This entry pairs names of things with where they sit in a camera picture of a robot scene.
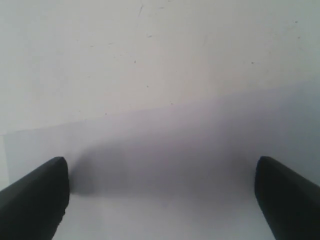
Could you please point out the white paper sheet with square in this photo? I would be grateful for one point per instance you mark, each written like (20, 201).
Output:
(181, 172)

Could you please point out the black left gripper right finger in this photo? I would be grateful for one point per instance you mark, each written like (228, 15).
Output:
(289, 202)

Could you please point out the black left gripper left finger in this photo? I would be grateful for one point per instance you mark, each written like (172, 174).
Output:
(33, 207)

